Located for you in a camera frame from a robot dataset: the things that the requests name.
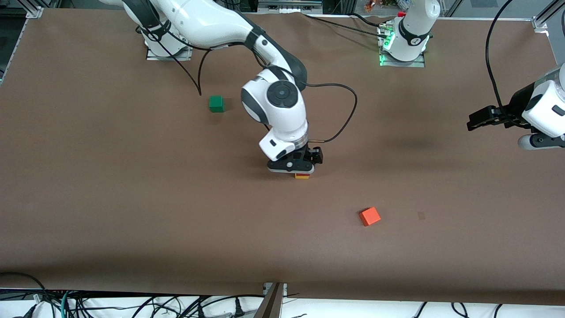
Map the orange cube block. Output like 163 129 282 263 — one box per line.
359 207 381 227

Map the brown paper table cover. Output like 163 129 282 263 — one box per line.
0 8 565 306

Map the silver bar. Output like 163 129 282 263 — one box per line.
258 0 323 12

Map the aluminium profile beam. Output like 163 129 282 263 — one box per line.
254 283 285 318

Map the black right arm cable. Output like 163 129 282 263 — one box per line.
136 24 358 144

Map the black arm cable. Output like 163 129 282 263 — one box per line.
136 24 358 144
486 0 530 129

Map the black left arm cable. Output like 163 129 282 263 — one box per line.
486 0 530 129

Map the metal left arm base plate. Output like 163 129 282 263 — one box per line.
378 23 426 68

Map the aluminium frame corner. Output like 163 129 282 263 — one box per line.
24 0 45 19
532 0 565 32

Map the black cable on table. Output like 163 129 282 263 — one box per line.
302 12 393 38

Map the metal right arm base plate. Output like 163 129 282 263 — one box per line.
146 42 193 61

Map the black looped cable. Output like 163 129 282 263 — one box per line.
0 272 49 305

